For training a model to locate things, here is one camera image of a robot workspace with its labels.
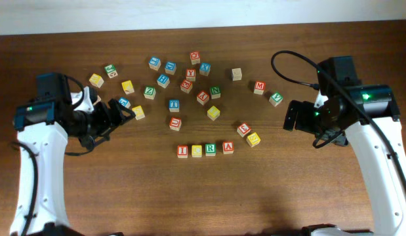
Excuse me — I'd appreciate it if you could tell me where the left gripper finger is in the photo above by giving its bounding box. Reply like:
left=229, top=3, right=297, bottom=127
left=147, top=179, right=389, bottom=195
left=93, top=126, right=119, bottom=146
left=108, top=99, right=136, bottom=127

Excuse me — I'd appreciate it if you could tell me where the red A block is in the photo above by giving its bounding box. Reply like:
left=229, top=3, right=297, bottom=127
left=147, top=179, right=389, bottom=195
left=222, top=141, right=234, bottom=155

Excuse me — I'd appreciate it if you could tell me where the red I block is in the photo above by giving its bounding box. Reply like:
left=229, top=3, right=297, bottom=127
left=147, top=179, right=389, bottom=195
left=176, top=146, right=188, bottom=159

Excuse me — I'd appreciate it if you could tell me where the yellow C block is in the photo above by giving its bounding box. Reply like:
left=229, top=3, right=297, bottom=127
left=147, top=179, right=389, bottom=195
left=192, top=145, right=203, bottom=158

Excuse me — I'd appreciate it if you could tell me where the green R block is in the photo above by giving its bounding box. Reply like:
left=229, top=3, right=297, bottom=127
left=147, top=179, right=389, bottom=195
left=205, top=144, right=216, bottom=157

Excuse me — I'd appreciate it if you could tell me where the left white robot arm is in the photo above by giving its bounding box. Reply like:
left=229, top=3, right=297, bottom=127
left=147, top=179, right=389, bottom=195
left=9, top=99, right=136, bottom=235

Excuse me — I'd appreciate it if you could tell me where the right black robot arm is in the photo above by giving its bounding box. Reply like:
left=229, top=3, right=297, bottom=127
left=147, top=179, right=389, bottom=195
left=283, top=85, right=406, bottom=235

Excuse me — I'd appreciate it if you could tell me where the blue 5 block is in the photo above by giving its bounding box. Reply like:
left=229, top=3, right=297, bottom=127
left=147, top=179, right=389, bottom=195
left=118, top=97, right=131, bottom=108

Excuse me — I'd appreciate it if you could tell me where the green V block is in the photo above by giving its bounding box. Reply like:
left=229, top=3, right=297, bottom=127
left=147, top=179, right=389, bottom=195
left=269, top=92, right=283, bottom=107

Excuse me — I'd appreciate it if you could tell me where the yellow S block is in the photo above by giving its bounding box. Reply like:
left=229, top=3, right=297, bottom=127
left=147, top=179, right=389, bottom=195
left=132, top=106, right=145, bottom=120

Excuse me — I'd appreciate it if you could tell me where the yellow block upper left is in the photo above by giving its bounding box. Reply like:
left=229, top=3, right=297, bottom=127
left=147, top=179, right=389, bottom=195
left=121, top=80, right=134, bottom=94

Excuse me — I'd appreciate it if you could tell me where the yellow block far left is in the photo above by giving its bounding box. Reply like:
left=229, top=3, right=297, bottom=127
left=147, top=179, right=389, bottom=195
left=89, top=73, right=104, bottom=88

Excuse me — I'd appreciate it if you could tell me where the green Z block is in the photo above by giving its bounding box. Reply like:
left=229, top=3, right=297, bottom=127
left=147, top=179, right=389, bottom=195
left=144, top=86, right=156, bottom=100

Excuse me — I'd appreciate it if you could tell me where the green J block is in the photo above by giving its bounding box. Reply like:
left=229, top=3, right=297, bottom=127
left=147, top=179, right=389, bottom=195
left=104, top=64, right=118, bottom=78

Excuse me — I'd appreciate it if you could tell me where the red M block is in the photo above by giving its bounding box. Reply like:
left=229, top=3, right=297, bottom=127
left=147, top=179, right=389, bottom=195
left=253, top=81, right=266, bottom=95

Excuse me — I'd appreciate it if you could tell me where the yellow block right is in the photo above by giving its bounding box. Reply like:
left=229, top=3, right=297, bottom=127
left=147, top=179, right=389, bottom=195
left=247, top=132, right=261, bottom=148

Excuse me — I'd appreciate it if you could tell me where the red 3 block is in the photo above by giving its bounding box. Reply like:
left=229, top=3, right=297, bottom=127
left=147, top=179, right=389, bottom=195
left=237, top=123, right=251, bottom=137

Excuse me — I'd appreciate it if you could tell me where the blue H block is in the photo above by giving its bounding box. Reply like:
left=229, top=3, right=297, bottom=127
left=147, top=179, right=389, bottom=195
left=157, top=74, right=170, bottom=89

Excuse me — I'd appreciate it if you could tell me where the blue T block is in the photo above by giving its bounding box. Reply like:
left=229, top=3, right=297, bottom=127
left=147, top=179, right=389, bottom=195
left=169, top=100, right=180, bottom=112

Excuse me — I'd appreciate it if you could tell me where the red U block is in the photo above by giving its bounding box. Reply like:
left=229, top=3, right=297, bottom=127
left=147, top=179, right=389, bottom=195
left=169, top=117, right=182, bottom=131

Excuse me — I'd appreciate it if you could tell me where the plain wooden block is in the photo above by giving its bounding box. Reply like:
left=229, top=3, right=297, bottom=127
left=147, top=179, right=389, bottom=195
left=232, top=68, right=242, bottom=81

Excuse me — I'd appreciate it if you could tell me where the blue D block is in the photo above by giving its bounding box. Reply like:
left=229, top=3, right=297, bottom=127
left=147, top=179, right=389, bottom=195
left=165, top=62, right=177, bottom=75

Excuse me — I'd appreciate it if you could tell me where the red E block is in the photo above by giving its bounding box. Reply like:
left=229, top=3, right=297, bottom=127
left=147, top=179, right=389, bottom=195
left=180, top=79, right=193, bottom=94

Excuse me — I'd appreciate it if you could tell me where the yellow block centre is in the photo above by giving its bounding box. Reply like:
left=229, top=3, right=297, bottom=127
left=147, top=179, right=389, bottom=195
left=207, top=106, right=220, bottom=121

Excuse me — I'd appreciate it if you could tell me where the green N block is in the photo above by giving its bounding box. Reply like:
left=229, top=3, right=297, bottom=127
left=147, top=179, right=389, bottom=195
left=210, top=86, right=221, bottom=99

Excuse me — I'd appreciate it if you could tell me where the red Y block upper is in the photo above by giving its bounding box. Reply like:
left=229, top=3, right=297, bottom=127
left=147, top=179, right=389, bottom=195
left=186, top=69, right=196, bottom=81

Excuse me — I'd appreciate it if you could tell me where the red y block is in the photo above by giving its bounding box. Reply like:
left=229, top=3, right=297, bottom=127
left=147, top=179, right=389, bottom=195
left=186, top=69, right=196, bottom=81
left=196, top=90, right=210, bottom=106

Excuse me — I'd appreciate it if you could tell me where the red Y block lower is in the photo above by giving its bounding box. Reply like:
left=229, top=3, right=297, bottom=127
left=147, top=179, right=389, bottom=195
left=196, top=90, right=210, bottom=106

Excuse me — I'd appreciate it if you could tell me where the red C block top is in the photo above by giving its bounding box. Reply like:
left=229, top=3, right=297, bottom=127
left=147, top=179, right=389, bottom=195
left=190, top=51, right=201, bottom=65

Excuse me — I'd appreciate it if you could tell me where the blue X block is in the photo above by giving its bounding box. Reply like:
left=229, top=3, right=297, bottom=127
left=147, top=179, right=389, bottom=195
left=199, top=63, right=211, bottom=76

